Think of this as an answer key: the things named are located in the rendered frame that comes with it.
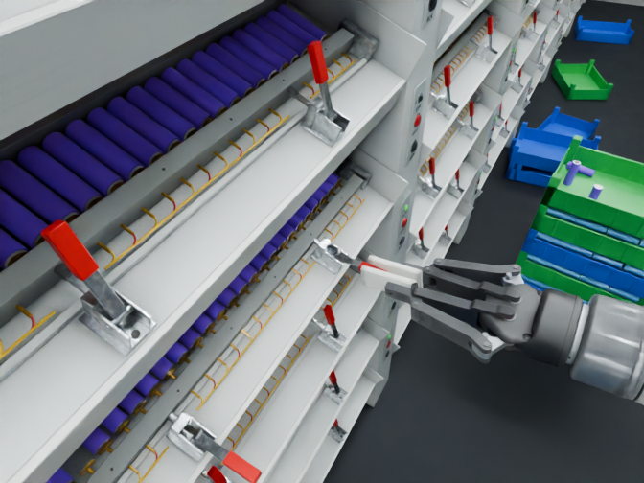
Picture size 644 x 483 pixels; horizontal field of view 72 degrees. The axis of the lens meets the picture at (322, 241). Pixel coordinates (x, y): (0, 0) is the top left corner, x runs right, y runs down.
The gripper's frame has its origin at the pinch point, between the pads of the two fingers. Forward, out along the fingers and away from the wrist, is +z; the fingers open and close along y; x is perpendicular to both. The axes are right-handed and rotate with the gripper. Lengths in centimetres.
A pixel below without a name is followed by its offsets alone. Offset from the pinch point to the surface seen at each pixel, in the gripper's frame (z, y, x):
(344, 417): 17, 4, -59
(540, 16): 12, 156, -18
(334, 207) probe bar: 11.1, 6.1, 3.5
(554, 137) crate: -1, 153, -64
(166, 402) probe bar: 11.4, -26.0, 3.6
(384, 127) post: 7.6, 15.9, 10.9
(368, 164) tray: 10.6, 15.6, 4.7
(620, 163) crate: -23, 78, -27
